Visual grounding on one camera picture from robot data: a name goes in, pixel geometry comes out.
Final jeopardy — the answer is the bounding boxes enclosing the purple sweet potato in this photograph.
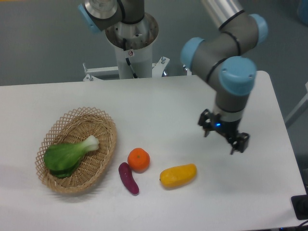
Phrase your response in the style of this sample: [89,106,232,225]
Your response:
[118,162,139,195]

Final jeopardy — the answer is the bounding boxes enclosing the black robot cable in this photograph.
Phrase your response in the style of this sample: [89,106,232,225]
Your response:
[122,38,139,79]

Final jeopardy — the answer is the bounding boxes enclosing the yellow mango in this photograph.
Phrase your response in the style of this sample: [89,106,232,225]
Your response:
[159,164,197,188]

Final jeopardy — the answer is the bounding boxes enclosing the blue object top right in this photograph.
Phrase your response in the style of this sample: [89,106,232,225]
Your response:
[297,0,308,26]

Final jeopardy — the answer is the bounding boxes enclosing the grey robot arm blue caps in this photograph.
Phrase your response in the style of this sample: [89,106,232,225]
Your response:
[78,0,268,152]

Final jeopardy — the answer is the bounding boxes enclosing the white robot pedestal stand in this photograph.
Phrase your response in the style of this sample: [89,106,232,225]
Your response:
[83,13,170,81]

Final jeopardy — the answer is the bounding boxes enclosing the white frame leg right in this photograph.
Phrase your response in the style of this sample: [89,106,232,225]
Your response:
[284,83,308,128]

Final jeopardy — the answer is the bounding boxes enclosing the green bok choy vegetable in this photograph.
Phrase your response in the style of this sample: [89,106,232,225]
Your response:
[43,135,99,179]

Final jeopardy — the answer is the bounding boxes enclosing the woven wicker basket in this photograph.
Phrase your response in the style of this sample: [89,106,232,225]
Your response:
[35,107,117,193]

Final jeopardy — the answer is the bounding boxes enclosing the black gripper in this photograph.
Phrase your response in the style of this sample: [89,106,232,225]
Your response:
[198,109,250,154]

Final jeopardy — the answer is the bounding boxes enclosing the black device at table edge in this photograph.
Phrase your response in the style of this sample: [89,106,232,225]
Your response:
[291,194,308,220]

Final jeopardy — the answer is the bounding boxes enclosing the orange tangerine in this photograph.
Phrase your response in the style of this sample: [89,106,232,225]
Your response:
[127,148,150,173]

